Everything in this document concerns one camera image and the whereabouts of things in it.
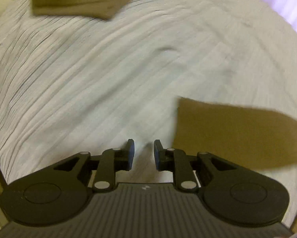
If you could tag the brown sweater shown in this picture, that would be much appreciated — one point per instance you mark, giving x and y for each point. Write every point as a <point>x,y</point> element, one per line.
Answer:
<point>237,133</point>

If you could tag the pink curtain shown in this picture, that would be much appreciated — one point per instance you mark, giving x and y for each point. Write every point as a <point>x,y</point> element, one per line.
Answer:
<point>287,2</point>

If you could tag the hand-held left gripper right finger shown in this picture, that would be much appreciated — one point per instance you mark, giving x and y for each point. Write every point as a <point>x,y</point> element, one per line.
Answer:
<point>157,156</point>

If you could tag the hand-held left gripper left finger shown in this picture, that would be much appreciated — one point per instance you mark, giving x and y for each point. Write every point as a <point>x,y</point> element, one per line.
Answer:
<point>130,155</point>

